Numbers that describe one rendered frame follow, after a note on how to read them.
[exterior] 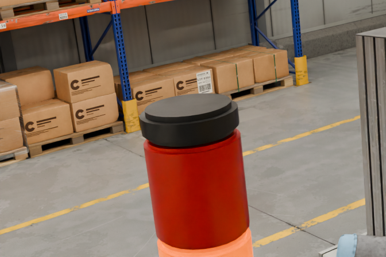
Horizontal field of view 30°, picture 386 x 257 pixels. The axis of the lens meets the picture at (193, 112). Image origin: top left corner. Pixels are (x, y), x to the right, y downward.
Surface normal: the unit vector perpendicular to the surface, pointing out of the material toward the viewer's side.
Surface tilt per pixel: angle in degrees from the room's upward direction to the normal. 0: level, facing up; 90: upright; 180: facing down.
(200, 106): 0
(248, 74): 93
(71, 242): 0
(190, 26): 90
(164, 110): 0
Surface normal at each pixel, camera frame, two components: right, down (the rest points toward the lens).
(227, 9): 0.52, 0.16
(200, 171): 0.14, 0.24
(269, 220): -0.11, -0.96
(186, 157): -0.12, 0.27
